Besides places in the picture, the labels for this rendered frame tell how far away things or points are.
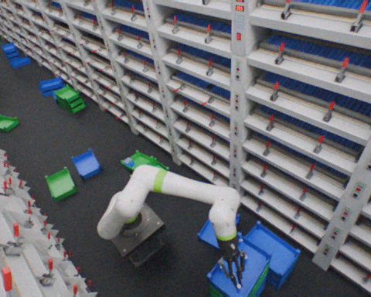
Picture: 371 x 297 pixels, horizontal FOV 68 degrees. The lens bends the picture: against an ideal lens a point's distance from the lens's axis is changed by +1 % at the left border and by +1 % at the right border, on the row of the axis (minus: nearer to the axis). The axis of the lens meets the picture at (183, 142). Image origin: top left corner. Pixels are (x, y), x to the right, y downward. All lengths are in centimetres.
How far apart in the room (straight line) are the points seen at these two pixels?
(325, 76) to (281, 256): 114
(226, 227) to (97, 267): 128
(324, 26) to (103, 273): 194
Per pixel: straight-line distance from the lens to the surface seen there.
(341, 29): 119
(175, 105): 212
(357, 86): 124
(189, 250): 211
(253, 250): 166
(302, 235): 208
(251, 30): 139
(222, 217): 113
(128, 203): 126
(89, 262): 226
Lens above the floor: 189
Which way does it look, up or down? 42 degrees down
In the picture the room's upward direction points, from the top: 8 degrees counter-clockwise
